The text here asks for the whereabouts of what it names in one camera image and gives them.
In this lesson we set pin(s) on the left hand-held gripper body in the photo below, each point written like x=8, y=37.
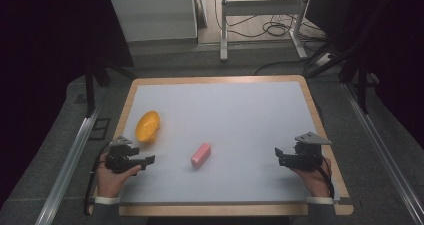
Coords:
x=117, y=158

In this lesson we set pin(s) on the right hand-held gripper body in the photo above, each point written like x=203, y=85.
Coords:
x=308, y=155

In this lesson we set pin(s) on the person's left hand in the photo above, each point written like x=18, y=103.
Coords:
x=111, y=181

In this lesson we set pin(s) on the person's right hand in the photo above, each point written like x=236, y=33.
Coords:
x=315, y=181

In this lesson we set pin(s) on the yellow plastic bowl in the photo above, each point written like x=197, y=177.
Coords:
x=147, y=126

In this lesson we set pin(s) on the black floor grille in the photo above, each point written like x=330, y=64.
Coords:
x=99, y=129

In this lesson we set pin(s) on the pink soap bar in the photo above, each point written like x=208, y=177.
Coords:
x=201, y=155

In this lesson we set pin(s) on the white table mat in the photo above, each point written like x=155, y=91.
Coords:
x=226, y=125

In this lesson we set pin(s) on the black metal stand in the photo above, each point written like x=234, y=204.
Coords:
x=361, y=85
x=90, y=88

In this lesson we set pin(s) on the white power strip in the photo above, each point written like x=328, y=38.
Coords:
x=325, y=60

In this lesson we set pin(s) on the dark curtain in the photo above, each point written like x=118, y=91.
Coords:
x=43, y=51
x=396, y=51

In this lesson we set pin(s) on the white cabinet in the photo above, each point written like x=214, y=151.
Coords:
x=153, y=15

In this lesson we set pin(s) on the aluminium rail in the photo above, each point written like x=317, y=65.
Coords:
x=383, y=151
x=66, y=168

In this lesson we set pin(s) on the white desk frame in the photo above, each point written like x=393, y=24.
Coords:
x=263, y=6

